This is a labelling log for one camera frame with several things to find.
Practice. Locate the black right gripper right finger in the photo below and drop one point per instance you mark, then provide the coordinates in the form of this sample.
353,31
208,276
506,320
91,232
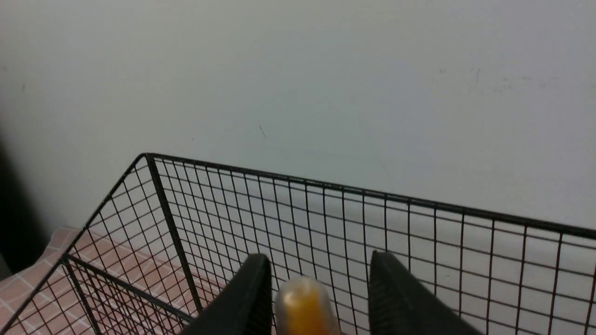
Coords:
400,305

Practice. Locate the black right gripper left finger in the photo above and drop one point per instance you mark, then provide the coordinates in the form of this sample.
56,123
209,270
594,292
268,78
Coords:
244,306

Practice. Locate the red sauce bottle yellow cap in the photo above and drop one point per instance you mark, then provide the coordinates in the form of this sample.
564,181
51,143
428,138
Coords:
303,307

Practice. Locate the black wire mesh rack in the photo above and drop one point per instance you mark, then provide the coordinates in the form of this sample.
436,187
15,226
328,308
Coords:
173,232

